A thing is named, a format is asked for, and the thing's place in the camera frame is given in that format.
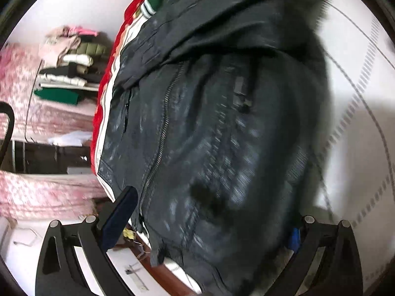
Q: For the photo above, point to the white patterned bed sheet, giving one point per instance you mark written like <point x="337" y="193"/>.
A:
<point x="355" y="104"/>

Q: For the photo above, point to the pink floral bedspread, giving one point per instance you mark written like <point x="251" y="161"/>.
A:
<point x="40" y="135"/>

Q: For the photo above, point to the red white striped garment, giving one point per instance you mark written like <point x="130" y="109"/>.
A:
<point x="106" y="77"/>

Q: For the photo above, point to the black curved chair frame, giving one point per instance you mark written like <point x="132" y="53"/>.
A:
<point x="6" y="129"/>

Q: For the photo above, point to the dark navy zip jacket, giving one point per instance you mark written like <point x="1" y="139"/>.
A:
<point x="216" y="135"/>

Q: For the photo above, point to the stack of folded clothes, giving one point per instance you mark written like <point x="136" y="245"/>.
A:
<point x="74" y="64"/>

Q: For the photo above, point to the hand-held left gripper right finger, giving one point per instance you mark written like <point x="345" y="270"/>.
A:
<point x="295" y="237"/>

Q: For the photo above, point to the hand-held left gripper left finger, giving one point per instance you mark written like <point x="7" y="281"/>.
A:
<point x="118" y="214"/>

